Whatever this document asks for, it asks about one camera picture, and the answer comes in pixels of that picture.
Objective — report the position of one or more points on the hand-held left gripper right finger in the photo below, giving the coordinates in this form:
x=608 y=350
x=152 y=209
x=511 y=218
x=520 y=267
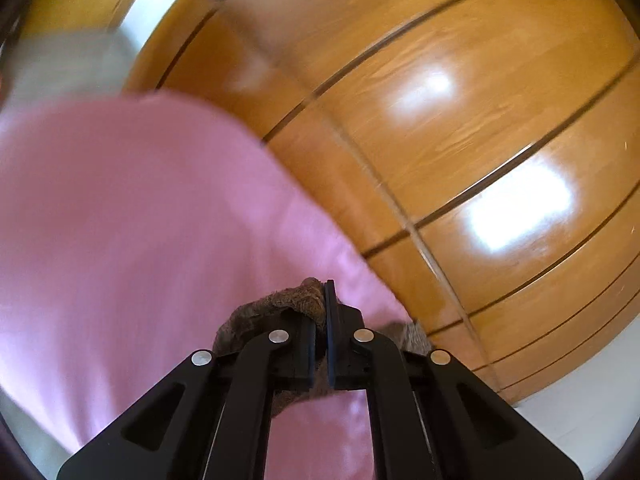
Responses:
x=330 y=340

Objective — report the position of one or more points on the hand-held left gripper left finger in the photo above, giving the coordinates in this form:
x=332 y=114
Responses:
x=311 y=355

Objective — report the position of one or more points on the leopard print lace garment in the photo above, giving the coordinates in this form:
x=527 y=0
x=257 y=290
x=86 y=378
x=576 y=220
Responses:
x=295 y=300

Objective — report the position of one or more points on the pink bedspread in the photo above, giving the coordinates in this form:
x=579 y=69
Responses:
x=150 y=235

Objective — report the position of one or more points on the grey cloth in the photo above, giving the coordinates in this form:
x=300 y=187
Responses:
x=65 y=65

